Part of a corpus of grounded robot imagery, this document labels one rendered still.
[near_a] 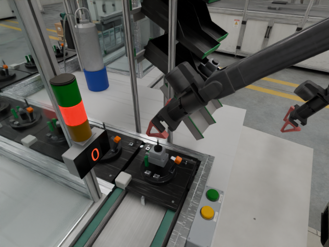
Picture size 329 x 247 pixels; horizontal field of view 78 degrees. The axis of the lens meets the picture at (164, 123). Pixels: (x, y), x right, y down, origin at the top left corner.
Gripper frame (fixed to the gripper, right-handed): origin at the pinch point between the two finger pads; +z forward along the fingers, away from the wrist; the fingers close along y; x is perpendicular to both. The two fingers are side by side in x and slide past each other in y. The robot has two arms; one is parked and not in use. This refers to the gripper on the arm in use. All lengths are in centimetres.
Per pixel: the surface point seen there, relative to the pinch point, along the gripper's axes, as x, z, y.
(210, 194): 30.7, 0.4, 2.2
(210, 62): -1.0, -10.7, -39.3
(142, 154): 8.5, 21.8, -4.4
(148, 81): -14, 57, -83
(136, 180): 12.0, 18.7, 8.0
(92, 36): -57, 46, -57
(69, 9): -88, 62, -74
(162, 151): 9.0, 5.5, 0.9
